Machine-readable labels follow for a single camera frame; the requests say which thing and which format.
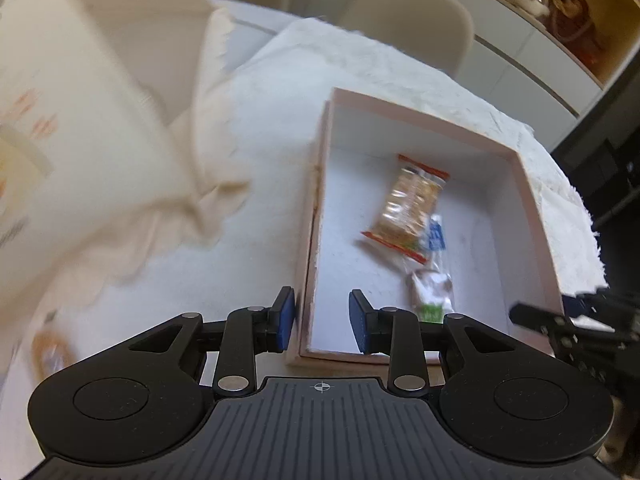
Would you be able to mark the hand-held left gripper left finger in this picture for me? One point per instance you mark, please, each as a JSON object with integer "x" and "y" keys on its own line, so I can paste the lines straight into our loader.
{"x": 284, "y": 321}

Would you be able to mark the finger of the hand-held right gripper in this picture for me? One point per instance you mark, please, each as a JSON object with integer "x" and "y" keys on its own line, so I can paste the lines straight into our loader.
{"x": 537, "y": 317}
{"x": 587, "y": 302}

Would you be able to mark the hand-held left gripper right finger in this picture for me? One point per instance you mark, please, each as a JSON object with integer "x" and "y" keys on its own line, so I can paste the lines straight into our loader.
{"x": 358, "y": 321}

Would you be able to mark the pink cardboard box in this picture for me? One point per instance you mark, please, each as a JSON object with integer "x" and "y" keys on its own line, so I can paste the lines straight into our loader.
{"x": 340, "y": 260}

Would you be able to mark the brown green snack packet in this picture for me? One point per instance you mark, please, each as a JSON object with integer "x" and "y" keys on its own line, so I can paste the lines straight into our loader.
{"x": 431, "y": 291}

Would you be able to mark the clear packet blue label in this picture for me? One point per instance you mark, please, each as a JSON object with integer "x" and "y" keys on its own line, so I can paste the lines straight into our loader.
{"x": 436, "y": 234}

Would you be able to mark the clear cracker packet orange ends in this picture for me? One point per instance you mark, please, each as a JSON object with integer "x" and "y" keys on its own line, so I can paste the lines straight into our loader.
{"x": 407, "y": 205}

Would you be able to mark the dark furniture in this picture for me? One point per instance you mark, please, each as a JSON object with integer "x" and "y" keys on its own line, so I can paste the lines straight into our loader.
{"x": 605, "y": 160}

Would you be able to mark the white fluffy tablecloth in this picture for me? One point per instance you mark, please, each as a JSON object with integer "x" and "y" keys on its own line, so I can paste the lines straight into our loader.
{"x": 270, "y": 135}

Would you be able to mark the orange round snack packet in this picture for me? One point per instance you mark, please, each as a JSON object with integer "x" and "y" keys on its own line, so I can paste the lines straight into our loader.
{"x": 50, "y": 350}

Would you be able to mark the white cabinet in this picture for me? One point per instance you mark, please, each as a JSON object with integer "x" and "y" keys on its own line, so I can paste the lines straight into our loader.
{"x": 505, "y": 55}

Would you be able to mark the brown toy figure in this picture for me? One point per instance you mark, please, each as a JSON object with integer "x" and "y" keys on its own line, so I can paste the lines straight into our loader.
{"x": 575, "y": 20}

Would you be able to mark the wooden shelf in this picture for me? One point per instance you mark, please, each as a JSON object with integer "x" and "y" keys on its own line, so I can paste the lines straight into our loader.
{"x": 600, "y": 5}

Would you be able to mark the beige chair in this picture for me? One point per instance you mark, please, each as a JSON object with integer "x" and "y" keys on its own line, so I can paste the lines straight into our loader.
{"x": 410, "y": 15}

